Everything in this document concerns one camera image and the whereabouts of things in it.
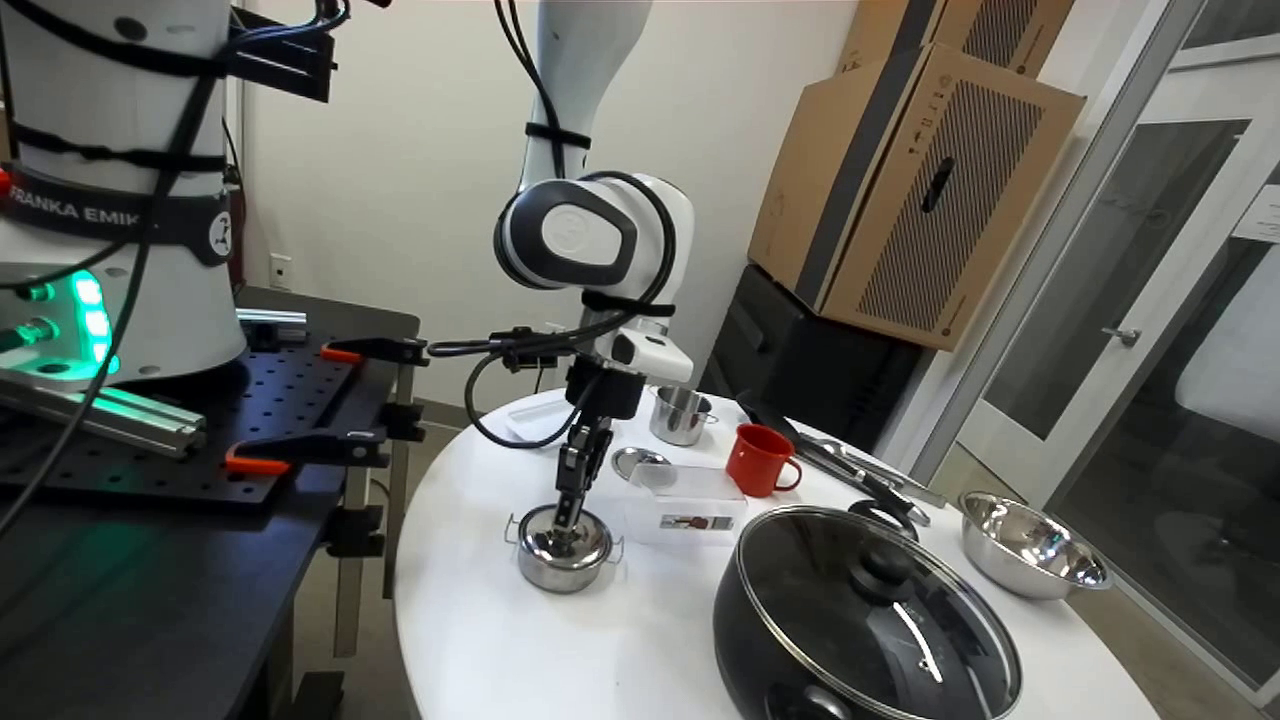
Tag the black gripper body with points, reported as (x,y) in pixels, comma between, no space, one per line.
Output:
(605,391)

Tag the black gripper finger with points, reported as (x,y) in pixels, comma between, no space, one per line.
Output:
(589,466)
(564,493)

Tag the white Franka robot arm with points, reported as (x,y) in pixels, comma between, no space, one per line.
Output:
(122,267)

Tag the tiny steel pot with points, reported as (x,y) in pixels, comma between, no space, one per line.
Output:
(680,416)

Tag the large black cooking pot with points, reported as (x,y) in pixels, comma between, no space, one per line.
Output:
(755,652)

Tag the large glass pot lid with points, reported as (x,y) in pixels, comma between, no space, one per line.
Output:
(881,625)

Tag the small steel cup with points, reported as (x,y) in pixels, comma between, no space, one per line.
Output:
(646,466)

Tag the small steel bowl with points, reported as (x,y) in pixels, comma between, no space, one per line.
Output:
(560,575)

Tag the red cup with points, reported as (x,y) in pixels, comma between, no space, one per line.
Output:
(760,463)

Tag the black case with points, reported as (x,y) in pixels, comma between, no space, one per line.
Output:
(812,362)

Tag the steel tongs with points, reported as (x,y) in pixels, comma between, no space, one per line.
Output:
(853,463)

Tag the flat cardboard box dark stripe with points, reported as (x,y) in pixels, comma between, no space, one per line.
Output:
(812,161)

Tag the steel mixing bowl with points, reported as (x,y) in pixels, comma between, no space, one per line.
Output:
(1028,546)

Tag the black breadboard table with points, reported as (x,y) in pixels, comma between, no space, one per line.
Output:
(122,575)

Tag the black rectangular device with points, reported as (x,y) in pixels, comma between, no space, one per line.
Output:
(280,52)

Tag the small cardboard box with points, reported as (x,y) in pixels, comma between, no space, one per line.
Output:
(1012,31)

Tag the white glass door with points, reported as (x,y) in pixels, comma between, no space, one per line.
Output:
(1173,203)

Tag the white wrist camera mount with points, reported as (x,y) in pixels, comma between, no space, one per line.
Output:
(656,358)

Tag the white wall outlet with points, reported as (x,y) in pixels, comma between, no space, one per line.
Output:
(280,270)

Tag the aluminium extrusion rail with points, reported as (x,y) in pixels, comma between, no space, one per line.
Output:
(92,405)

